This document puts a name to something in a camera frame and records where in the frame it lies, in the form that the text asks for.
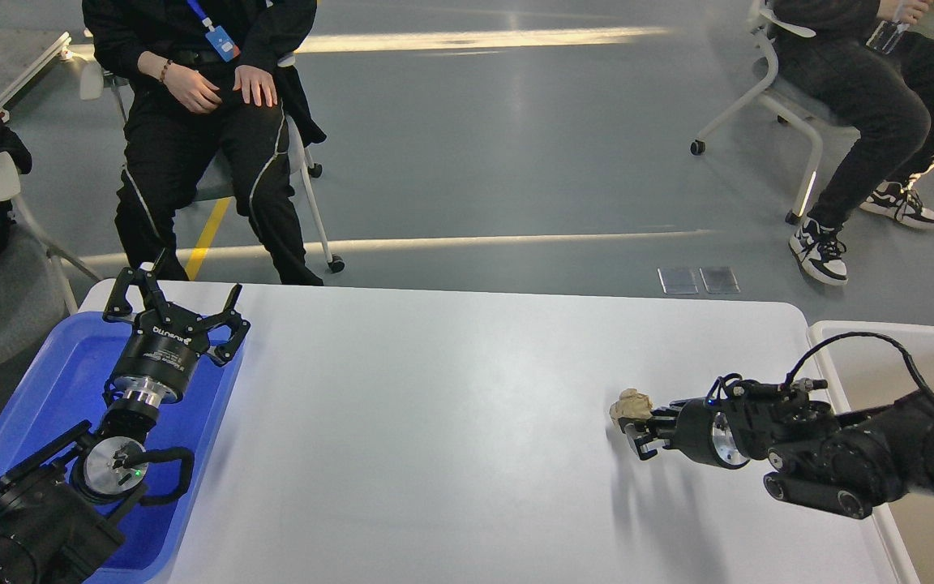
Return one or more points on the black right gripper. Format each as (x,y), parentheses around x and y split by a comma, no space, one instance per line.
(703,435)

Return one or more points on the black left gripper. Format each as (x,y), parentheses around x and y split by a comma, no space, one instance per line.
(160,353)

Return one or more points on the beige paper ball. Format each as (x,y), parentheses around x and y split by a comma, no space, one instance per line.
(631,407)

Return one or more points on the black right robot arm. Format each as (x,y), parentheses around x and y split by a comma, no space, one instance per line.
(846,464)

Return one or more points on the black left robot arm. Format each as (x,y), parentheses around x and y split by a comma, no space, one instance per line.
(101,445)

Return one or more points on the blue plastic tray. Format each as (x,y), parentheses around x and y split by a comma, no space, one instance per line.
(63,387)

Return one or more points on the white chair under left person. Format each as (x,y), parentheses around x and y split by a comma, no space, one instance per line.
(215,183)

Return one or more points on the left metal floor plate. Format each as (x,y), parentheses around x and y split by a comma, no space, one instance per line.
(678,281)

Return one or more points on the metal floor plate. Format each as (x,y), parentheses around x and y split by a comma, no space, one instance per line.
(678,281)
(719,280)

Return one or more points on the right metal floor plate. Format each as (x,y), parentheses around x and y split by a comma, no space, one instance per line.
(719,280)

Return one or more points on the person in black tracksuit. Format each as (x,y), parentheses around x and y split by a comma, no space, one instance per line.
(204,78)

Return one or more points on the white plastic bin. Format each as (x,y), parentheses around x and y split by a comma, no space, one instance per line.
(884,372)

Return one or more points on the seated person with sneakers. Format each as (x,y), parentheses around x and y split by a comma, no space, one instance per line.
(887,97)

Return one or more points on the white office chair right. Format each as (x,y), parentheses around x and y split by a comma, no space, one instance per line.
(790,105)

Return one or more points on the clear water bottle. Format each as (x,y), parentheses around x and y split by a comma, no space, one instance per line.
(886,36)

